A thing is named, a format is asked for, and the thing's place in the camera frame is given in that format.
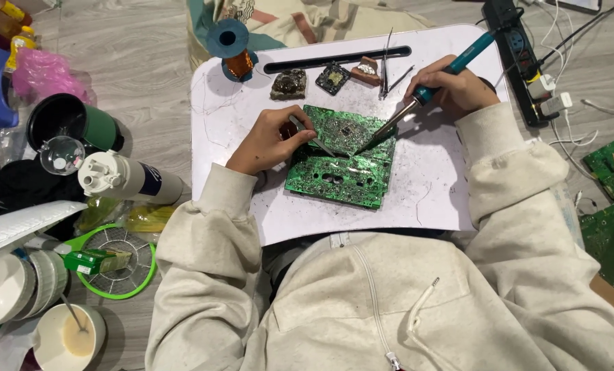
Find clear plastic lid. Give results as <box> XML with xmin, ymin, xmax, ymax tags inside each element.
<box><xmin>39</xmin><ymin>135</ymin><xmax>86</xmax><ymax>176</ymax></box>

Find thin metal pick tool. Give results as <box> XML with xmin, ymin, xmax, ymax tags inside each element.
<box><xmin>386</xmin><ymin>64</ymin><xmax>416</xmax><ymax>94</ymax></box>

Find white tape roll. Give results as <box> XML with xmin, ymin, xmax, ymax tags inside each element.
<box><xmin>15</xmin><ymin>249</ymin><xmax>70</xmax><ymax>321</ymax></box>

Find black cable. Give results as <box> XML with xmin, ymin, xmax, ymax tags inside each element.
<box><xmin>536</xmin><ymin>0</ymin><xmax>614</xmax><ymax>66</ymax></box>

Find white bubble mailer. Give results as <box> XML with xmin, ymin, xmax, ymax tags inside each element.
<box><xmin>0</xmin><ymin>200</ymin><xmax>89</xmax><ymax>259</ymax></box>

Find copper wire spool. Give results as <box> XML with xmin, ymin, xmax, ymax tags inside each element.
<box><xmin>206</xmin><ymin>19</ymin><xmax>260</xmax><ymax>83</ymax></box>

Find metal spoon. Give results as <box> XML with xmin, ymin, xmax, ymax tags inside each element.
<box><xmin>60</xmin><ymin>293</ymin><xmax>89</xmax><ymax>334</ymax></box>

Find yellow plastic bag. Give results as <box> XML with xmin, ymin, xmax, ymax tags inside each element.
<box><xmin>74</xmin><ymin>197</ymin><xmax>177</xmax><ymax>234</ymax></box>

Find white filter cartridge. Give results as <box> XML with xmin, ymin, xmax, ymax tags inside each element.
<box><xmin>77</xmin><ymin>150</ymin><xmax>190</xmax><ymax>206</ymax></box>

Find black cloth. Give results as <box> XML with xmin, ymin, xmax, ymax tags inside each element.
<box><xmin>0</xmin><ymin>154</ymin><xmax>87</xmax><ymax>240</ymax></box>

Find black square flux tin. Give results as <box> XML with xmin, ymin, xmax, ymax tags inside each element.
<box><xmin>315</xmin><ymin>62</ymin><xmax>352</xmax><ymax>97</ymax></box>

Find dark rosin block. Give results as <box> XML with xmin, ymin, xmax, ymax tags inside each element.
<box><xmin>269</xmin><ymin>68</ymin><xmax>308</xmax><ymax>101</ymax></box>

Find white lap desk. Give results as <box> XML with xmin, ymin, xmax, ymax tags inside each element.
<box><xmin>190</xmin><ymin>23</ymin><xmax>512</xmax><ymax>247</ymax></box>

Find silver metal tweezers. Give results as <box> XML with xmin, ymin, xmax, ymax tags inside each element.
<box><xmin>288</xmin><ymin>115</ymin><xmax>338</xmax><ymax>158</ymax></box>

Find large white bowl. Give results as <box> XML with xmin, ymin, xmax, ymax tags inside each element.
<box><xmin>0</xmin><ymin>252</ymin><xmax>37</xmax><ymax>334</ymax></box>

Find white cable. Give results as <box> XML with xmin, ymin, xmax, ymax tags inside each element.
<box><xmin>538</xmin><ymin>0</ymin><xmax>572</xmax><ymax>78</ymax></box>
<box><xmin>580</xmin><ymin>98</ymin><xmax>614</xmax><ymax>128</ymax></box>
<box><xmin>546</xmin><ymin>110</ymin><xmax>603</xmax><ymax>182</ymax></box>

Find pink plastic bag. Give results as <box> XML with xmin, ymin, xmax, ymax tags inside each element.
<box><xmin>11</xmin><ymin>47</ymin><xmax>90</xmax><ymax>105</ymax></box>

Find small green box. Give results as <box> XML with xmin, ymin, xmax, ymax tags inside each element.
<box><xmin>63</xmin><ymin>248</ymin><xmax>133</xmax><ymax>276</ymax></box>

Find person's left hand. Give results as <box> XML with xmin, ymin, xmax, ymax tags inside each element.
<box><xmin>226</xmin><ymin>105</ymin><xmax>318</xmax><ymax>176</ymax></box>

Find teal soldering iron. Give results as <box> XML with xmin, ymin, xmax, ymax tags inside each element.
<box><xmin>353</xmin><ymin>31</ymin><xmax>496</xmax><ymax>156</ymax></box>

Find person's cream hoodie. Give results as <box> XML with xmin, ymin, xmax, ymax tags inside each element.
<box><xmin>144</xmin><ymin>229</ymin><xmax>614</xmax><ymax>371</ymax></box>

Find brown block with solder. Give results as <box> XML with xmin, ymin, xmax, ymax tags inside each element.
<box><xmin>349</xmin><ymin>56</ymin><xmax>383</xmax><ymax>87</ymax></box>

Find black power strip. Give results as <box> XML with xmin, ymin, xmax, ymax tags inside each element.
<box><xmin>481</xmin><ymin>0</ymin><xmax>561</xmax><ymax>128</ymax></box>

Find green circuit board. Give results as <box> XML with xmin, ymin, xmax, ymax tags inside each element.
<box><xmin>284</xmin><ymin>104</ymin><xmax>397</xmax><ymax>210</ymax></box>

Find person's right hand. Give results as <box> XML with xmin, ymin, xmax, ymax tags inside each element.
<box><xmin>403</xmin><ymin>55</ymin><xmax>500</xmax><ymax>122</ymax></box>

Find white bowl with liquid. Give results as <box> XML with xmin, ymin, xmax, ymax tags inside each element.
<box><xmin>32</xmin><ymin>302</ymin><xmax>107</xmax><ymax>371</ymax></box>

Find white charger plug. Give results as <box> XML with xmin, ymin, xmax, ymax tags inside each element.
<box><xmin>526</xmin><ymin>74</ymin><xmax>558</xmax><ymax>102</ymax></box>
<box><xmin>538</xmin><ymin>92</ymin><xmax>574</xmax><ymax>117</ymax></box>

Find orange bottle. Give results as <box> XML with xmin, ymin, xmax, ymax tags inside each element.
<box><xmin>0</xmin><ymin>0</ymin><xmax>33</xmax><ymax>38</ymax></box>

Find yellow drink bottle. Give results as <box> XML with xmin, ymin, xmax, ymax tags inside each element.
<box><xmin>3</xmin><ymin>25</ymin><xmax>38</xmax><ymax>74</ymax></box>

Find slim pointed metal tweezers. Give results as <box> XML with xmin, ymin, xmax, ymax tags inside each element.
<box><xmin>379</xmin><ymin>28</ymin><xmax>394</xmax><ymax>100</ymax></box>

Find green and black thermos cup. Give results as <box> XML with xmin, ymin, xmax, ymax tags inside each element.
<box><xmin>25</xmin><ymin>93</ymin><xmax>125</xmax><ymax>156</ymax></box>

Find green round mesh racket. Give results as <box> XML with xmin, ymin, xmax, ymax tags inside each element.
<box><xmin>62</xmin><ymin>223</ymin><xmax>157</xmax><ymax>301</ymax></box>

